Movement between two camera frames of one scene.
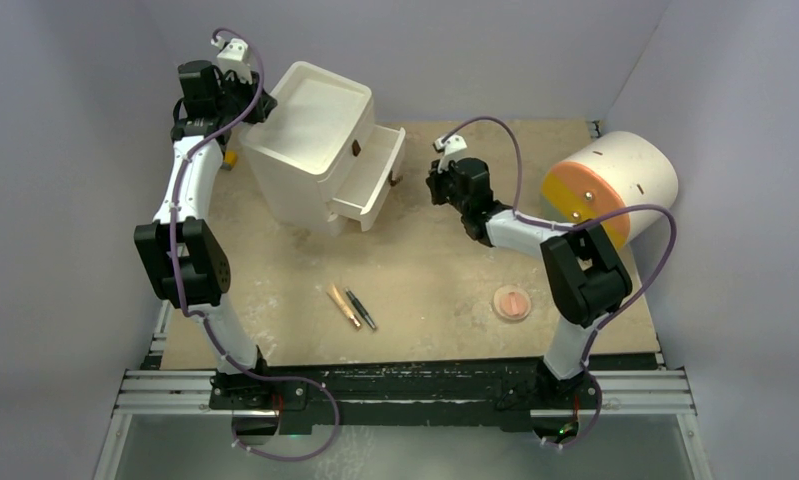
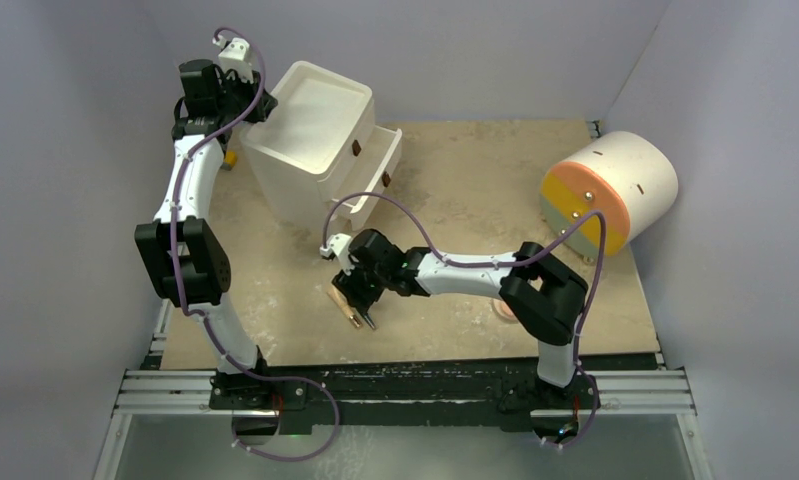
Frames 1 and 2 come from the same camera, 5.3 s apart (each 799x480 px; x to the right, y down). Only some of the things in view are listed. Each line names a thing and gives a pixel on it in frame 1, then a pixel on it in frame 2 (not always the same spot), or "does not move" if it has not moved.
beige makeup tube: x=342 y=303 does not move
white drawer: x=370 y=176 does not move
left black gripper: x=262 y=109 does not move
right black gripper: x=436 y=180 -> x=350 y=286
